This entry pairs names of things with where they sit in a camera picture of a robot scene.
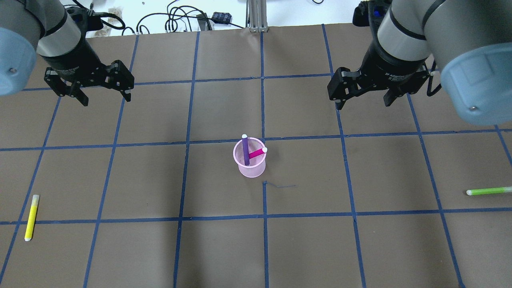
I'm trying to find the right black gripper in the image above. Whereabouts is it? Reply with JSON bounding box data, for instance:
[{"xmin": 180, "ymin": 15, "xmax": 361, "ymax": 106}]
[{"xmin": 327, "ymin": 66, "xmax": 430, "ymax": 110}]

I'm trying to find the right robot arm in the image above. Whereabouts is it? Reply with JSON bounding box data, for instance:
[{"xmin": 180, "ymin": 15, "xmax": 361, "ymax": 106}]
[{"xmin": 327, "ymin": 0, "xmax": 512, "ymax": 126}]

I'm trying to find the yellow pen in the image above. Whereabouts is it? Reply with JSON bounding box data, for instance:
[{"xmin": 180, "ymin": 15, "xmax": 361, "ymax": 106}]
[{"xmin": 24, "ymin": 194, "xmax": 40, "ymax": 241}]

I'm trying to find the purple pen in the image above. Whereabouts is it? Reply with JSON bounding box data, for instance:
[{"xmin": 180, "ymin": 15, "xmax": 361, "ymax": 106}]
[{"xmin": 242, "ymin": 134, "xmax": 250, "ymax": 166}]

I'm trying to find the pink pen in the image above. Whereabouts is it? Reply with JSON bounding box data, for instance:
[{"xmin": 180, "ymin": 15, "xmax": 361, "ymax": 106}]
[{"xmin": 249, "ymin": 146, "xmax": 268, "ymax": 159}]

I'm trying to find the pink plastic cup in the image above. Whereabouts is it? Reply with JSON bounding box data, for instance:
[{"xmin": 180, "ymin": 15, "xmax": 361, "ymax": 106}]
[{"xmin": 233, "ymin": 134, "xmax": 268, "ymax": 178}]

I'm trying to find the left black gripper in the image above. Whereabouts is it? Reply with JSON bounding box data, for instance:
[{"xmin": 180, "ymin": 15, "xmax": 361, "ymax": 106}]
[{"xmin": 44, "ymin": 60, "xmax": 135, "ymax": 106}]

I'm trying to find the aluminium frame post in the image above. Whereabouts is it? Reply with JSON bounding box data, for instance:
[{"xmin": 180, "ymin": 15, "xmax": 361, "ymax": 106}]
[{"xmin": 246, "ymin": 0, "xmax": 268, "ymax": 33}]

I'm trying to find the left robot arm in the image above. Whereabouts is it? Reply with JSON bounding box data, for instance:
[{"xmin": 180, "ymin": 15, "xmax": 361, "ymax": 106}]
[{"xmin": 0, "ymin": 0, "xmax": 135, "ymax": 106}]

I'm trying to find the green pen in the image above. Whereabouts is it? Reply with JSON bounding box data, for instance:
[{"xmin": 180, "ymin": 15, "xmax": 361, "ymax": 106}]
[{"xmin": 466, "ymin": 186, "xmax": 512, "ymax": 196}]

